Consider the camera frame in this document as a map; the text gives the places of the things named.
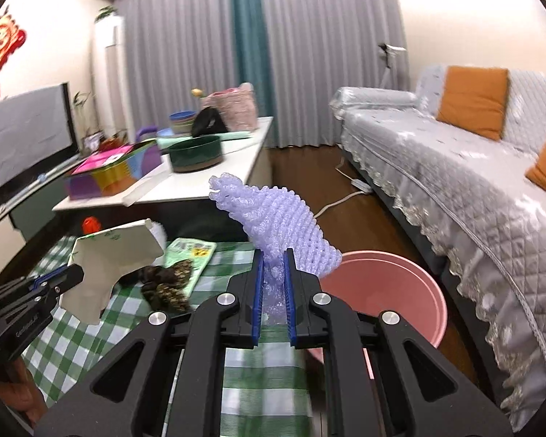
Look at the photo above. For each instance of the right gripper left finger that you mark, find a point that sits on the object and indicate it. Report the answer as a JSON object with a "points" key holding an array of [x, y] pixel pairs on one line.
{"points": [[242, 306]]}

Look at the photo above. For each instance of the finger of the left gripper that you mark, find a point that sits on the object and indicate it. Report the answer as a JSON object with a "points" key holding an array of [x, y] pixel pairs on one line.
{"points": [[60, 280]]}

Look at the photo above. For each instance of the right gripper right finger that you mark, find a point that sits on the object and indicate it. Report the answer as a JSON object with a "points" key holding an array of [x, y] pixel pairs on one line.
{"points": [[308, 307]]}

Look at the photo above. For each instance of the red plastic bag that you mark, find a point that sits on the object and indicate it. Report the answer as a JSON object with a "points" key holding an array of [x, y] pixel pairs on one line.
{"points": [[91, 225]]}

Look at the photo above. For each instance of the purple foam fruit net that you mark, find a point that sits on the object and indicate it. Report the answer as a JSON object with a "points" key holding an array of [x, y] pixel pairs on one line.
{"points": [[276, 219]]}

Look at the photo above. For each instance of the pink plastic trash bin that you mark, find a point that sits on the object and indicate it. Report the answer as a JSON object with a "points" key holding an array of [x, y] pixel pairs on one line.
{"points": [[371, 282]]}

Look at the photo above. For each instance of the person left hand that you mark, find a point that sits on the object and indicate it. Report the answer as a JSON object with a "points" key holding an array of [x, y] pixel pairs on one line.
{"points": [[20, 393]]}

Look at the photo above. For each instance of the tv cabinet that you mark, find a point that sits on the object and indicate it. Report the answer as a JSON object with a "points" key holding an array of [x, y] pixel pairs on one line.
{"points": [[29, 226]]}

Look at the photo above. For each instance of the green snack packet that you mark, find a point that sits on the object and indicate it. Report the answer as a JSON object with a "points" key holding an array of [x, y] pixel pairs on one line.
{"points": [[198, 253]]}

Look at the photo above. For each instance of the green checkered tablecloth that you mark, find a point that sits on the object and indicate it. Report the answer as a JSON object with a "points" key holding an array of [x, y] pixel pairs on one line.
{"points": [[264, 389]]}

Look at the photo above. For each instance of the leopard print scrunchie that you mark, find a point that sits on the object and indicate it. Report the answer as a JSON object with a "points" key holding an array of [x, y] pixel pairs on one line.
{"points": [[163, 287]]}

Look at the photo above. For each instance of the colourful tin box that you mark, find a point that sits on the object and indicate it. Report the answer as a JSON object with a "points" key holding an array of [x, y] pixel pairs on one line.
{"points": [[111, 172]]}

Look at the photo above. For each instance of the potted bamboo plant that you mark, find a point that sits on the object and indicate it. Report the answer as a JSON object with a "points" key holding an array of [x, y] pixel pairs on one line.
{"points": [[85, 113]]}

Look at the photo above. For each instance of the white plastic wrapper on table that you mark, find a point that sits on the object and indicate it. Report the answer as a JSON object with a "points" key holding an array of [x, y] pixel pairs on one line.
{"points": [[146, 184]]}

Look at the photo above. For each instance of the television with grey cover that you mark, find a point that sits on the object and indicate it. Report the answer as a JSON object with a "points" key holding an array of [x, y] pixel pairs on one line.
{"points": [[36, 132]]}

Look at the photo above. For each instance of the white coffee table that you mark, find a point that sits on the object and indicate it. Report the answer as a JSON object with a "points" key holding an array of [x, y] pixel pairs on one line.
{"points": [[181, 202]]}

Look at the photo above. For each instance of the white power strip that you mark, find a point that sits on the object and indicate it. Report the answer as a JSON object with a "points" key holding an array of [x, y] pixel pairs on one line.
{"points": [[362, 186]]}

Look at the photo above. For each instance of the dark green round container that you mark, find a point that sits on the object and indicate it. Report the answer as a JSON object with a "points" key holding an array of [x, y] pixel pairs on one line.
{"points": [[196, 154]]}

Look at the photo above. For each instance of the white standing air conditioner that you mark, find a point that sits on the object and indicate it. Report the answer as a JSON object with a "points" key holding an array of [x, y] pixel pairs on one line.
{"points": [[111, 90]]}

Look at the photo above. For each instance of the stack of coloured bowls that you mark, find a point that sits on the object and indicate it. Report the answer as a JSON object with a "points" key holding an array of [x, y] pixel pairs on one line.
{"points": [[182, 122]]}

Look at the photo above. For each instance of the black bowl tilted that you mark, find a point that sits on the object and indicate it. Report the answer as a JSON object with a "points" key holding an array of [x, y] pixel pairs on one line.
{"points": [[208, 122]]}

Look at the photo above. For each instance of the pink lace basket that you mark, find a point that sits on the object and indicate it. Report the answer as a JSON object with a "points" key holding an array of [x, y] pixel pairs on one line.
{"points": [[236, 106]]}

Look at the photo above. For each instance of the grey quilted sofa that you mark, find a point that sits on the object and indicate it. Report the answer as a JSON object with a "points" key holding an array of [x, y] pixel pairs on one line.
{"points": [[478, 221]]}

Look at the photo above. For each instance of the teal curtain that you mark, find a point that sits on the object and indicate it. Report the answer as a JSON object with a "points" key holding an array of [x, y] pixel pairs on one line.
{"points": [[253, 60]]}

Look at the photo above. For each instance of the orange cushion far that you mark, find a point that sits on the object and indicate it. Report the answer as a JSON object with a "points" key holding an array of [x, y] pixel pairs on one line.
{"points": [[475, 99]]}

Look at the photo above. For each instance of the floor lamp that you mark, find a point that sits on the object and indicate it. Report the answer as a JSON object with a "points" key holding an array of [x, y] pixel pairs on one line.
{"points": [[390, 53]]}

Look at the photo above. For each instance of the grey curtain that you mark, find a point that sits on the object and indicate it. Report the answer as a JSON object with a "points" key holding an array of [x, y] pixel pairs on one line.
{"points": [[174, 47]]}

